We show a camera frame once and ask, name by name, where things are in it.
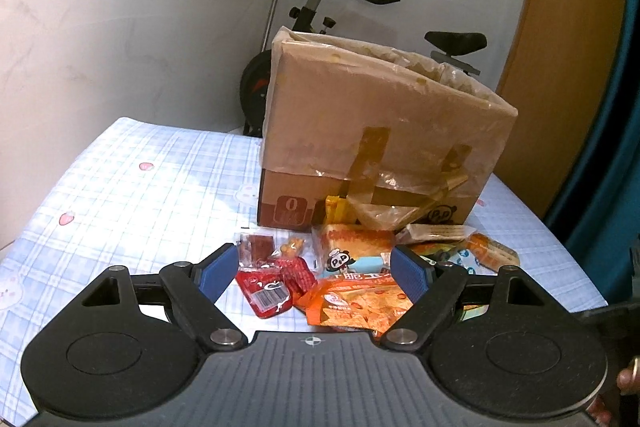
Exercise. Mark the brown cardboard box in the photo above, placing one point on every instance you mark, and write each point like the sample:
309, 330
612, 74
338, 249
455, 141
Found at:
290, 202

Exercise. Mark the person's right hand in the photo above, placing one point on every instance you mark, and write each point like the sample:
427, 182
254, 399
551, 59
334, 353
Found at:
629, 377

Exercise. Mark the yellow snack packet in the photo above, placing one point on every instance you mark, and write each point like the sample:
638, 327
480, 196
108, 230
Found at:
337, 209

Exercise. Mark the checked blue printed cloth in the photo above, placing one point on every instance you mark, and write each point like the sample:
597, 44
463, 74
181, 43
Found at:
125, 187

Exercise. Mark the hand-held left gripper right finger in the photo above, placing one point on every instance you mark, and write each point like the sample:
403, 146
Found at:
407, 274

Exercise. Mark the clear cracker packet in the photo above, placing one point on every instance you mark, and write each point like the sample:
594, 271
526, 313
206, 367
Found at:
435, 232

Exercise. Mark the clear packet of brown snack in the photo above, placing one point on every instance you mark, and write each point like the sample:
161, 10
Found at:
255, 249

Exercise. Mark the wooden door panel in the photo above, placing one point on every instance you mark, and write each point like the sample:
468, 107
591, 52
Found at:
560, 57

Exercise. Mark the pale blue snack packet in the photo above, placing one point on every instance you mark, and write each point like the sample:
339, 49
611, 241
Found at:
452, 257

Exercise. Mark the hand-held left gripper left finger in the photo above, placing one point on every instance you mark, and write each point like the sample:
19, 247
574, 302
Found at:
217, 272

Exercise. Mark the red sausage packet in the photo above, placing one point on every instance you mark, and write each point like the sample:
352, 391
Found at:
292, 274

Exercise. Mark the clear packet of orange snack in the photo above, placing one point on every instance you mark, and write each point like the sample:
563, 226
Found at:
290, 249

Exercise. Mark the black exercise bike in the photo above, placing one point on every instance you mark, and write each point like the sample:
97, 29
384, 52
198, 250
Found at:
310, 7

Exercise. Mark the orange bread packet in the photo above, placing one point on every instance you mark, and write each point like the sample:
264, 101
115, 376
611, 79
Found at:
492, 249

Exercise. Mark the bread packet with panda print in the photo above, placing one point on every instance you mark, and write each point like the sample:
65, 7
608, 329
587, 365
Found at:
350, 247

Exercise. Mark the red packet with white label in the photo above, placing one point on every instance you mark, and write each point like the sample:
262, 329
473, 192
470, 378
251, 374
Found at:
265, 289

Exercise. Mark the orange chip packet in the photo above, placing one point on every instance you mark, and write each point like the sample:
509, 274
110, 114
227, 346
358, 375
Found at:
350, 302

